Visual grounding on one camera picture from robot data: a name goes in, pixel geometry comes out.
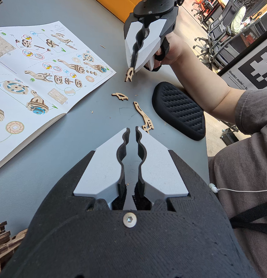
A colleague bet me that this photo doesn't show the person's grey clothes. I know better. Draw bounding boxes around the person's grey clothes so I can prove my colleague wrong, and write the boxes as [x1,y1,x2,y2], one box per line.
[208,88,267,278]

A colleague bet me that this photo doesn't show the white drawstring cord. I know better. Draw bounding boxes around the white drawstring cord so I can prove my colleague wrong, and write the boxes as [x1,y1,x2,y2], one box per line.
[209,183,267,194]

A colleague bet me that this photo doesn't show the wooden model assembly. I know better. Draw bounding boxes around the wooden model assembly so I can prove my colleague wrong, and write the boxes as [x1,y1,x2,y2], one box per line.
[0,220,28,270]

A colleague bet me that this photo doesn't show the small arched wooden part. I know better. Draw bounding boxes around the small arched wooden part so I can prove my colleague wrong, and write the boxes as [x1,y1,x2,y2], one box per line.
[112,92,129,102]
[124,67,135,83]

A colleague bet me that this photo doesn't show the person's right hand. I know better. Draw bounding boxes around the person's right hand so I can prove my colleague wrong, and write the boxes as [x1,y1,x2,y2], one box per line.
[156,32,191,66]

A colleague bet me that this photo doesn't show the instruction booklet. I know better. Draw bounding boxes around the instruction booklet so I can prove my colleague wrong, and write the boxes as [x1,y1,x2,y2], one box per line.
[0,21,116,173]

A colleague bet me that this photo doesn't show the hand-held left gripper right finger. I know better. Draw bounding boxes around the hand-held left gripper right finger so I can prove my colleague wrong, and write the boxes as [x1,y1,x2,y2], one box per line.
[135,126,189,206]

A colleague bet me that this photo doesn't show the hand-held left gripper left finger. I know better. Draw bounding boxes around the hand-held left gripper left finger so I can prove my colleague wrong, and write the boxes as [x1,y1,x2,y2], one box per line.
[73,127,131,210]

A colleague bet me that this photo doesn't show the black wrist rest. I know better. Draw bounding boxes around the black wrist rest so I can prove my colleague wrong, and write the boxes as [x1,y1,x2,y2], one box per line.
[152,81,206,141]

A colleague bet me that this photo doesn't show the orange box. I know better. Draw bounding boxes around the orange box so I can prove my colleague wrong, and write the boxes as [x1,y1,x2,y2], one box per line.
[96,0,147,23]

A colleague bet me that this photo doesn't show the person's right forearm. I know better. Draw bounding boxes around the person's right forearm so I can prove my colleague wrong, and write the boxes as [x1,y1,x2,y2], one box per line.
[169,47,247,126]

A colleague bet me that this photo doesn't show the black strap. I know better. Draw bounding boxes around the black strap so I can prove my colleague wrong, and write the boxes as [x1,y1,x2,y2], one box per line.
[230,205,267,235]

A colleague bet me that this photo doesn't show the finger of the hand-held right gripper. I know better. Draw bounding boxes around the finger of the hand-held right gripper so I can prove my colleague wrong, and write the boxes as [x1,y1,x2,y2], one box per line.
[133,19,167,73]
[124,20,149,67]

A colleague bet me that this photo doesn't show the grey office chair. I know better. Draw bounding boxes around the grey office chair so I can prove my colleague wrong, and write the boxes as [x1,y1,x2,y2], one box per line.
[193,13,236,70]

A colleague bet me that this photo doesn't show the long wooden strip part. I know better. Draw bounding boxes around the long wooden strip part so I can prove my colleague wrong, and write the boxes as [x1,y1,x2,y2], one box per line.
[133,101,154,135]

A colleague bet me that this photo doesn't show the marker sign board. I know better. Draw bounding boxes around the marker sign board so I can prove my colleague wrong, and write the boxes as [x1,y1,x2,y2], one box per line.
[218,41,267,92]

